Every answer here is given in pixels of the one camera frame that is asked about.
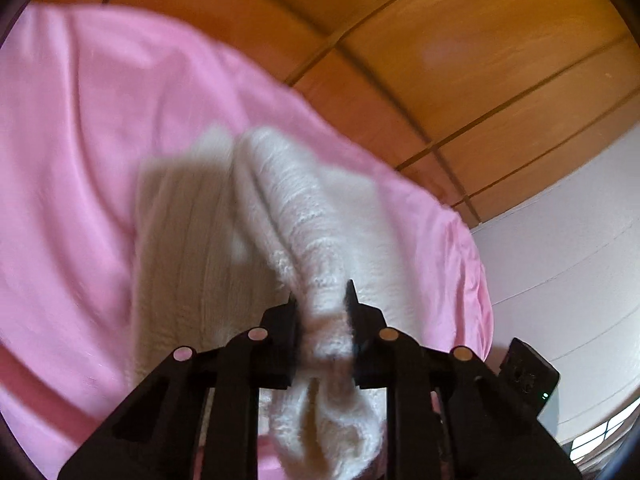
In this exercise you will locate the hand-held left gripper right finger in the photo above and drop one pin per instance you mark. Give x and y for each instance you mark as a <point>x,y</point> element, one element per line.
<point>354,320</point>

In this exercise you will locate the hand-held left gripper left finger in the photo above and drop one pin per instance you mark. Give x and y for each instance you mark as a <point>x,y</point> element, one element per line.
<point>292,332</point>

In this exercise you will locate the white knitted sweater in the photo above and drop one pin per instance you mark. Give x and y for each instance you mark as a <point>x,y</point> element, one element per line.
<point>300,230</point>

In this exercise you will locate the window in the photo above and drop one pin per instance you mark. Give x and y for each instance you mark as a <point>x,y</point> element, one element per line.
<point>607,432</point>

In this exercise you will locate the wooden panelled wardrobe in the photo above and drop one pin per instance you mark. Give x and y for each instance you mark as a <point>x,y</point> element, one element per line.
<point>450,60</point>

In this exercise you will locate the pink bed sheet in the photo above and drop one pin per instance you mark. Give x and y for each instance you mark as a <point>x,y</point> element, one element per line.
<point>80,135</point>

